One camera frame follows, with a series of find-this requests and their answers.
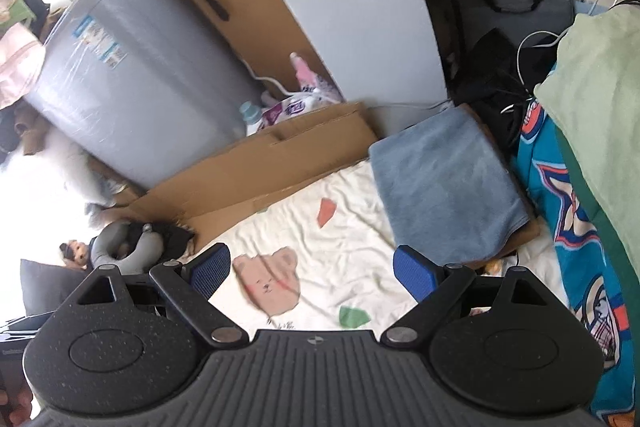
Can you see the light green cloth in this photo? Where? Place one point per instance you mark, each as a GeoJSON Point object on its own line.
{"type": "Point", "coordinates": [600, 107]}

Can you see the purple white detergent bag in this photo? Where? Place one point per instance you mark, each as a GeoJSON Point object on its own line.
{"type": "Point", "coordinates": [270, 82]}

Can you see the light blue denim pants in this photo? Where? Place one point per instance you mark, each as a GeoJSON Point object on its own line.
{"type": "Point", "coordinates": [445, 182]}

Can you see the person's left hand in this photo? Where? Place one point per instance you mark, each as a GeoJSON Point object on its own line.
{"type": "Point", "coordinates": [12, 407]}

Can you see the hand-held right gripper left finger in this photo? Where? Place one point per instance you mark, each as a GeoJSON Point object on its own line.
{"type": "Point", "coordinates": [212, 269]}

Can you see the clear plastic bag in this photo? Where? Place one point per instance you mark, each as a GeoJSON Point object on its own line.
{"type": "Point", "coordinates": [45, 177]}

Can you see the pink clothes pile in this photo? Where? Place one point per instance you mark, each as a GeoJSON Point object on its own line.
{"type": "Point", "coordinates": [17, 57]}

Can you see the grey laptop bag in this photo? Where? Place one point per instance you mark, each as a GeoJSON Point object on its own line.
{"type": "Point", "coordinates": [510, 22]}

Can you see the brown folded towel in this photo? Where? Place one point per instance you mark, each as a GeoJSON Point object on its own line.
{"type": "Point", "coordinates": [526, 238]}

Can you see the pink and white pack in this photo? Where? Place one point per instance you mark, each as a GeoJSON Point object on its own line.
{"type": "Point", "coordinates": [303, 72]}

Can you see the long low cardboard sheet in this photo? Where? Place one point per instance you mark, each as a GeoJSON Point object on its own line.
{"type": "Point", "coordinates": [260, 167]}

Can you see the cream bear printed blanket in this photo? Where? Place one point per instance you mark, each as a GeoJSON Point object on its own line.
{"type": "Point", "coordinates": [325, 247]}

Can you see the teal star printed cloth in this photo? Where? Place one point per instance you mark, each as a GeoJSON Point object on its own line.
{"type": "Point", "coordinates": [565, 232]}

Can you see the detergent bottle with blue cap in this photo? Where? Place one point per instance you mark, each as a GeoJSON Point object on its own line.
{"type": "Point", "coordinates": [250, 117]}

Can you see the grey neck pillow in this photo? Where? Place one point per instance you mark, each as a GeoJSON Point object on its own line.
{"type": "Point", "coordinates": [107, 242]}

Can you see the black garment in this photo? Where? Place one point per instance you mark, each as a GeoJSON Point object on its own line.
{"type": "Point", "coordinates": [172, 237]}

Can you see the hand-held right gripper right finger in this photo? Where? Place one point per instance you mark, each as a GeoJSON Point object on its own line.
{"type": "Point", "coordinates": [412, 271]}

